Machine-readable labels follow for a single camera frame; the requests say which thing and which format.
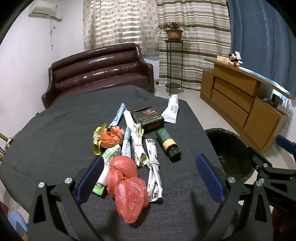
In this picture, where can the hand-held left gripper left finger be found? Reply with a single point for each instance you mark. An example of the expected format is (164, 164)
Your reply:
(89, 179)

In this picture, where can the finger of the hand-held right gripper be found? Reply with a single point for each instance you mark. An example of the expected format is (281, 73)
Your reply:
(285, 142)
(277, 173)

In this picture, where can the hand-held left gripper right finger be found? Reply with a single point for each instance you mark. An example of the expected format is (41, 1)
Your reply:
(211, 180)

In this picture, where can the green white packet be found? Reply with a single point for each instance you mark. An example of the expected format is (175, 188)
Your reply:
(104, 176)

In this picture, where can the black-lined trash bin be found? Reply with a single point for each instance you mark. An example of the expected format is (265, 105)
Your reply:
(233, 160)

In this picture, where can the yellow knotted wrapper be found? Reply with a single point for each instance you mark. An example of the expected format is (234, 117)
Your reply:
(98, 141)

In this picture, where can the red plastic bag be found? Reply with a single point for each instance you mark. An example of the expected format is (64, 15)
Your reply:
(128, 192)

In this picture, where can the orange plastic bag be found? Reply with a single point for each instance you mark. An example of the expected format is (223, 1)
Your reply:
(111, 138)

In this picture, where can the teal wrapper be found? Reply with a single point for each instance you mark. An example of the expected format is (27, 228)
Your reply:
(126, 143)

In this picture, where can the white yellow-green wrapper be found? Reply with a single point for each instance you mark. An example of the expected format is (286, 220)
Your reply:
(138, 148)

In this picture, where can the dark green bottle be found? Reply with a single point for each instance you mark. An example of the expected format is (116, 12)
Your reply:
(167, 142)

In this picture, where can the white black-print wrapper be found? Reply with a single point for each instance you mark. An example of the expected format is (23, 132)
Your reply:
(153, 166)

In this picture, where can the light blue packet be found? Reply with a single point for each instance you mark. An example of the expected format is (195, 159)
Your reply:
(118, 114)

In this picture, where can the long white wrapper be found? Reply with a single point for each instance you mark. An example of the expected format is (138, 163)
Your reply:
(129, 120)

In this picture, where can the white pouch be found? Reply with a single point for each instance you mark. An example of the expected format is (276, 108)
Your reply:
(171, 110)

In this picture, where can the black box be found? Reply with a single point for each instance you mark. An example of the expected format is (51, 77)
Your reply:
(148, 117)

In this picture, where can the white router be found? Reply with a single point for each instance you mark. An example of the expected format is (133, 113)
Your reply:
(286, 104)

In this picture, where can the small dark box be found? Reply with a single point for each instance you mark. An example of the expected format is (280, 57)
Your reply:
(276, 100)

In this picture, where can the dark grey tablecloth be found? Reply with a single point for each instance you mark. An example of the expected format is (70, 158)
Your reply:
(53, 139)

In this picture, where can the wooden cabinet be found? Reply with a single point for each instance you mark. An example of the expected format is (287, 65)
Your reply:
(231, 97)

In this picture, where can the light blue object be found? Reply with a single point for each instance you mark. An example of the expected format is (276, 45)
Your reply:
(18, 221)

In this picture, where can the mouse plush toy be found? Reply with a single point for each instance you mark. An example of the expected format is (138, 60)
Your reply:
(234, 60)

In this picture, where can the black metal plant stand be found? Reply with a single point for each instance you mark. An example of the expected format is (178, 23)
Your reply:
(174, 85)

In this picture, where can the beige flat box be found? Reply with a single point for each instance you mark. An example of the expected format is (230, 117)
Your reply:
(223, 59)

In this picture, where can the brown leather sofa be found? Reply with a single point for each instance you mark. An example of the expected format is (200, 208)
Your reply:
(97, 74)

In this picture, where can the blue curtain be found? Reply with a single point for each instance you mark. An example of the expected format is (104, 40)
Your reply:
(261, 37)

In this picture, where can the striped curtain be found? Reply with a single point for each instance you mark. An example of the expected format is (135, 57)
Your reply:
(203, 51)

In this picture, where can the potted plant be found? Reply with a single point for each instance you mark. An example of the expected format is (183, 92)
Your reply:
(174, 33)

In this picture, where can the cream patterned curtain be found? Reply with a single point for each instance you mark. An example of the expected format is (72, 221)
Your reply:
(120, 25)

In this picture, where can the white air conditioner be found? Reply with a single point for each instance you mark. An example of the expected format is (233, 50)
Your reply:
(44, 11)

